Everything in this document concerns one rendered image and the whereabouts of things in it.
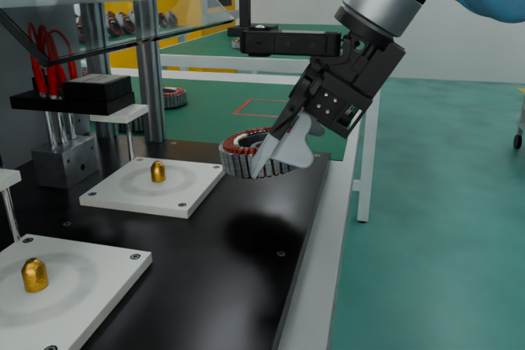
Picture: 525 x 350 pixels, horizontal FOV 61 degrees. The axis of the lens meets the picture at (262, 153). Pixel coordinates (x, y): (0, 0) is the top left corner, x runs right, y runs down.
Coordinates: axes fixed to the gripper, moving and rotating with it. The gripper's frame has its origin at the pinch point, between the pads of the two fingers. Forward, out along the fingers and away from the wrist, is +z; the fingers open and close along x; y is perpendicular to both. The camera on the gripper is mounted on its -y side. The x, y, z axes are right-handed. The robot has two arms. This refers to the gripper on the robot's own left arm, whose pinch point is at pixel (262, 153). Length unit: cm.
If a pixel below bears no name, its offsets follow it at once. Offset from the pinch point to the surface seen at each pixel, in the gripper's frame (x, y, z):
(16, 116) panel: 3.2, -35.2, 19.0
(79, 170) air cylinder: -0.9, -20.9, 17.7
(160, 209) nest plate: -7.5, -6.7, 10.5
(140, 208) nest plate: -7.5, -9.0, 12.1
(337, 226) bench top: -1.1, 13.2, 2.4
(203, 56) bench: 133, -47, 38
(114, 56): 323, -173, 148
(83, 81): -2.4, -24.2, 4.1
